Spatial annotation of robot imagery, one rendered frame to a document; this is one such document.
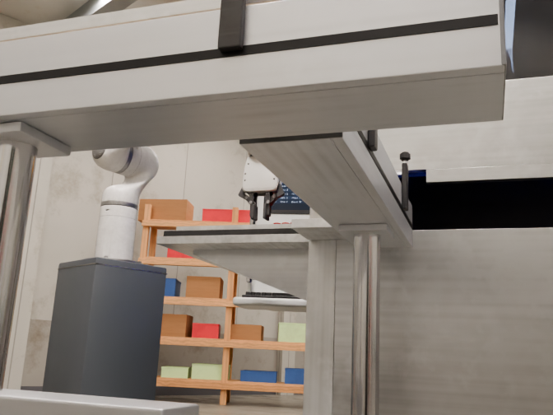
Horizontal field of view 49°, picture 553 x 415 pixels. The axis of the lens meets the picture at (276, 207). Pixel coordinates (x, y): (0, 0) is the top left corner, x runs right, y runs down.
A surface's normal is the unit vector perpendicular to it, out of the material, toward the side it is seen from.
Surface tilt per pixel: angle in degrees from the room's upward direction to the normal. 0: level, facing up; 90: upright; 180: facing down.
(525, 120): 90
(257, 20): 90
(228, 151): 90
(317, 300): 90
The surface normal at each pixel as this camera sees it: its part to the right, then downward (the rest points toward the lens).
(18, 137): -0.05, 0.97
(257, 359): 0.70, -0.14
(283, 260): -0.32, -0.24
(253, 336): -0.10, -0.24
